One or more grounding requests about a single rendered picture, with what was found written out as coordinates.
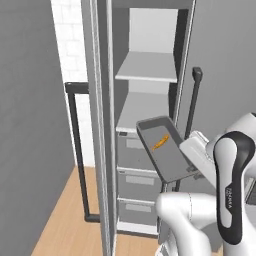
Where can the grey freezer compartment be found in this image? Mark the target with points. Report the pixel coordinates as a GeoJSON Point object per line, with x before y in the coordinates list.
{"type": "Point", "coordinates": [146, 33]}

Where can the grey fridge door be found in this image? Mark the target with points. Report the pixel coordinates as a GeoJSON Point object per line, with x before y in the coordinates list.
{"type": "Point", "coordinates": [223, 66]}

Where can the grey freezer drawer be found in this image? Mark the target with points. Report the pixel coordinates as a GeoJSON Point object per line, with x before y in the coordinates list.
{"type": "Point", "coordinates": [136, 211]}
{"type": "Point", "coordinates": [131, 153]}
{"type": "Point", "coordinates": [136, 185]}

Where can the pale grey freezer rack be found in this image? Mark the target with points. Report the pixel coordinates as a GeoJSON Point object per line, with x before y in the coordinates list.
{"type": "Point", "coordinates": [146, 66]}
{"type": "Point", "coordinates": [140, 110]}

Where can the orange shrimp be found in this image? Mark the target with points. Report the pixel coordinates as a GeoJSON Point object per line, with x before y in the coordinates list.
{"type": "Point", "coordinates": [161, 142]}

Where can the grey cabinet side panel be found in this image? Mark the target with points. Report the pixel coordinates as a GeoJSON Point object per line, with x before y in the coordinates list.
{"type": "Point", "coordinates": [30, 133]}

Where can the grey meat container tray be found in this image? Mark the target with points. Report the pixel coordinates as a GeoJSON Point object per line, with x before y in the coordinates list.
{"type": "Point", "coordinates": [166, 160]}

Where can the grey open freezer door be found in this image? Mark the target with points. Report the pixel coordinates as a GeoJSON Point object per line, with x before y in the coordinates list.
{"type": "Point", "coordinates": [99, 133]}

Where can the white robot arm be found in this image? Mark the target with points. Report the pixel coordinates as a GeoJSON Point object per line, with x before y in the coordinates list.
{"type": "Point", "coordinates": [230, 173]}

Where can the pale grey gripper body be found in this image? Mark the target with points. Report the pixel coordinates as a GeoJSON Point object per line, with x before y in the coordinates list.
{"type": "Point", "coordinates": [196, 146]}

